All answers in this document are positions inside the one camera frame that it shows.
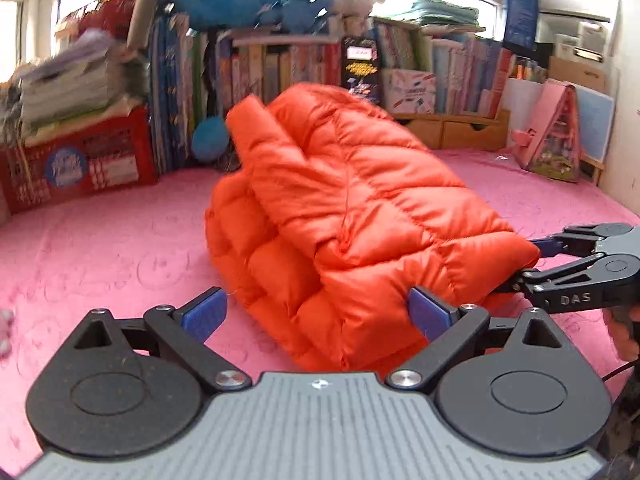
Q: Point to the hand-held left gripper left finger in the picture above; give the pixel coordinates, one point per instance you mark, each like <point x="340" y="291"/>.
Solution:
<point x="205" y="316"/>

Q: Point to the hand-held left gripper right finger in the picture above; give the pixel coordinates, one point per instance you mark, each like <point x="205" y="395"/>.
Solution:
<point x="430" y="312"/>

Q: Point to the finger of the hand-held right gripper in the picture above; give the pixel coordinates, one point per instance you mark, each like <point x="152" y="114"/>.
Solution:
<point x="565" y="270"/>
<point x="580" y="242"/>

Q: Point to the orange down jacket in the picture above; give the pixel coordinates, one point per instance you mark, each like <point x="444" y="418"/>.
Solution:
<point x="360" y="200"/>

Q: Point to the person's right hand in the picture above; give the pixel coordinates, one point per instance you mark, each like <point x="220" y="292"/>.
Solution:
<point x="625" y="335"/>

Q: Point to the pink rabbit-print towel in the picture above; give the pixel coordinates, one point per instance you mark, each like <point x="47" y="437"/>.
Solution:
<point x="125" y="240"/>

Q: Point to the pink house-shaped toy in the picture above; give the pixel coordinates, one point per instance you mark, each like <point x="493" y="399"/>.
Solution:
<point x="550" y="135"/>

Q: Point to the light blue board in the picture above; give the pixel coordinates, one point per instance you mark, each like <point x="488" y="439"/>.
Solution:
<point x="595" y="120"/>

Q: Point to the narrow wooden drawer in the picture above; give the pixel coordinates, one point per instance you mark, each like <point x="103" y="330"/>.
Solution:
<point x="472" y="136"/>

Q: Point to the wooden desk organizer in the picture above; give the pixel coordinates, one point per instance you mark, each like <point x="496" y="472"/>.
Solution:
<point x="470" y="135"/>

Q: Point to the brown cardboard box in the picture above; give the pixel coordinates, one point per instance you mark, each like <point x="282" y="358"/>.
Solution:
<point x="577" y="75"/>

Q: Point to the blue plush ball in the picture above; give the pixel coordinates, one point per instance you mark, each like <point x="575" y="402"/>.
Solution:
<point x="211" y="140"/>

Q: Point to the red crate with blue sticker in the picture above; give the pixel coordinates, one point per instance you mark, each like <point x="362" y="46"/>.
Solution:
<point x="100" y="170"/>

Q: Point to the wide wooden drawer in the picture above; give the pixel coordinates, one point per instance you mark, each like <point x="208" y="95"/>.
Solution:
<point x="425" y="132"/>

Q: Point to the row of slim colourful books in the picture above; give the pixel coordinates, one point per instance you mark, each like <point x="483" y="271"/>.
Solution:
<point x="470" y="75"/>

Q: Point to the small pink grey plush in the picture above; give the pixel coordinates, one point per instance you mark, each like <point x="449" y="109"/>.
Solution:
<point x="5" y="330"/>

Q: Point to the white storage box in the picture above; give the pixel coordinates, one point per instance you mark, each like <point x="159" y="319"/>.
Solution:
<point x="580" y="40"/>

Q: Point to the dark blue booklet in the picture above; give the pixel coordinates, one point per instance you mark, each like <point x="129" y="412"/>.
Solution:
<point x="521" y="15"/>

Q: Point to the row of tall books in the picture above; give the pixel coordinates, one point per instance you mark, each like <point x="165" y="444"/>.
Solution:
<point x="250" y="70"/>

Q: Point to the black smartphone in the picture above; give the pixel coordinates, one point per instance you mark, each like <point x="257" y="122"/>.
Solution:
<point x="360" y="70"/>

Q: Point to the stack of magazines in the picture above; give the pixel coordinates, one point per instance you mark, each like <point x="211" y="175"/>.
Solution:
<point x="70" y="90"/>

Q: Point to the stack of green booklets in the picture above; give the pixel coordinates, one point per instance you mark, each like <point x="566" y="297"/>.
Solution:
<point x="440" y="10"/>

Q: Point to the small red basket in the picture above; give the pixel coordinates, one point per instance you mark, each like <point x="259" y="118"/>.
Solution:
<point x="100" y="17"/>

